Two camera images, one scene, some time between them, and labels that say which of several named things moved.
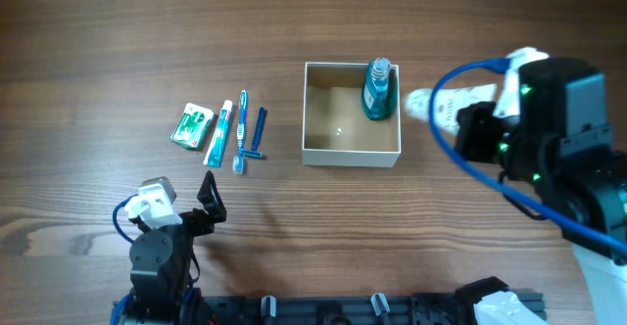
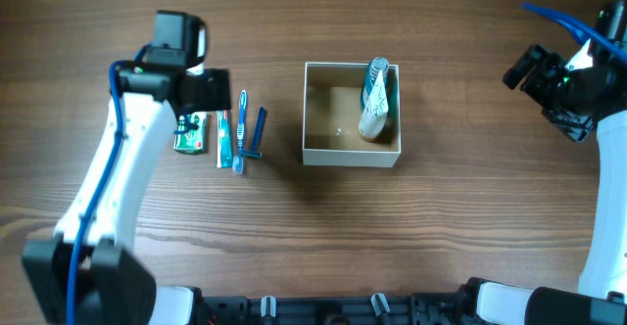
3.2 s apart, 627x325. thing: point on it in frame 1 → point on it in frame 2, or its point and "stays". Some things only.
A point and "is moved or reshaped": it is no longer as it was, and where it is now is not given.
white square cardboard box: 336,131 stays
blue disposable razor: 258,134 stays
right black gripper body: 476,132 → 542,79
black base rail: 403,308 stays
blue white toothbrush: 238,161 stays
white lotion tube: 448,102 → 376,110
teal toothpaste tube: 215,153 is moved or reshaped
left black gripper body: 197,220 → 211,90
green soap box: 192,126 is moved or reshaped
